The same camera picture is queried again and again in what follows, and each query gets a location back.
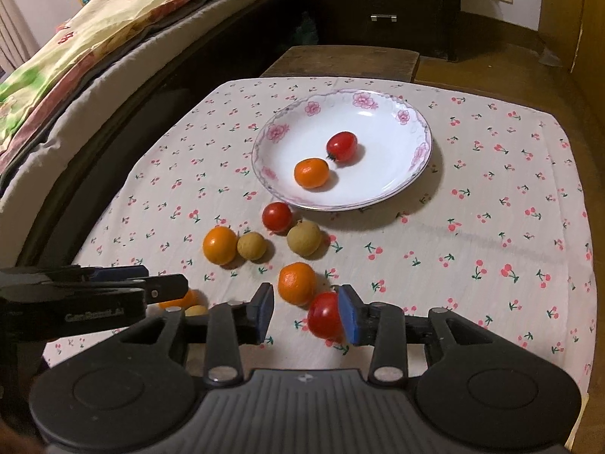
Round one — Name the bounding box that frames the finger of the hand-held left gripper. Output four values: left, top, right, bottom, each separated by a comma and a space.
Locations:
0, 266, 150, 288
142, 273, 190, 302

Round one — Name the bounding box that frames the cherry print tablecloth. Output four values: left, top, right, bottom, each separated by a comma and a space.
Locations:
42, 77, 595, 440

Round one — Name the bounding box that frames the brown wooden bench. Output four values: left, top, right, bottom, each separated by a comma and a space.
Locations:
260, 46, 420, 83

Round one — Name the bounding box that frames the dark green bag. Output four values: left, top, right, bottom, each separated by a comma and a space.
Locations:
290, 12, 322, 48

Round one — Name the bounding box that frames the large tan longan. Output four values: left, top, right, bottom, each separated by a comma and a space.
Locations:
287, 220, 323, 258

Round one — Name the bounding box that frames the light wooden cabinet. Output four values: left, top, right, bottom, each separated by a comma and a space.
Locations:
539, 0, 605, 76

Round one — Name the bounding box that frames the beige curtain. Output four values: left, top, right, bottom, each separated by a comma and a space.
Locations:
0, 0, 41, 74

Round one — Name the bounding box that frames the bed with colourful blanket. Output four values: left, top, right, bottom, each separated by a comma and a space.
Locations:
0, 0, 303, 228

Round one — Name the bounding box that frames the white floral rim plate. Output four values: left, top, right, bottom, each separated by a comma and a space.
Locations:
251, 89, 433, 212

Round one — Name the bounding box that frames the dark wooden bed frame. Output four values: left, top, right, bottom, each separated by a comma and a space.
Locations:
14, 0, 308, 270

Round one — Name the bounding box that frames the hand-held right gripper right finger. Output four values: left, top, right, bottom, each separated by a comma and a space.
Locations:
338, 285, 492, 384

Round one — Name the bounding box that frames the colourful floral quilt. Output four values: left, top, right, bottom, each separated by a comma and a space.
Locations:
0, 0, 284, 166

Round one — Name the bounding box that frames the dark wooden dresser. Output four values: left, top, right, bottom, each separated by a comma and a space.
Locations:
298, 0, 461, 62

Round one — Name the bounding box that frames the small orange tangerine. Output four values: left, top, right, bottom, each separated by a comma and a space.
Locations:
294, 158, 330, 190
277, 262, 316, 306
158, 288, 202, 312
203, 226, 238, 266

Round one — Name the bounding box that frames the red cherry tomato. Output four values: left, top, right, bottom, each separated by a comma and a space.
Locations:
262, 202, 294, 233
307, 292, 345, 341
326, 131, 358, 164

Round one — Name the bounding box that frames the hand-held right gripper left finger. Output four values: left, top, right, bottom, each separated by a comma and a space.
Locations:
118, 284, 276, 384

